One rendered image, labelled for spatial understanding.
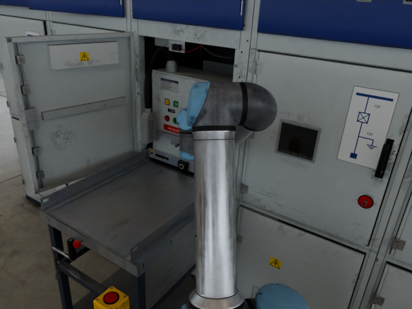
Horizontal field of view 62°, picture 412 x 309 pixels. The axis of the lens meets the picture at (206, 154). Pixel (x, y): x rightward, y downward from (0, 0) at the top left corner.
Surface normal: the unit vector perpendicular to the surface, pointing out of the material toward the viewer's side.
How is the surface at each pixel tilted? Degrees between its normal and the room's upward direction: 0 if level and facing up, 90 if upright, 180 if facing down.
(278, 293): 5
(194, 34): 90
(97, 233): 0
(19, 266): 0
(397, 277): 90
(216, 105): 66
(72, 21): 90
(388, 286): 90
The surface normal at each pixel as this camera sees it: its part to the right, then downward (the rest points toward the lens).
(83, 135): 0.72, 0.33
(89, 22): -0.55, 0.33
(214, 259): -0.11, 0.03
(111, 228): 0.05, -0.91
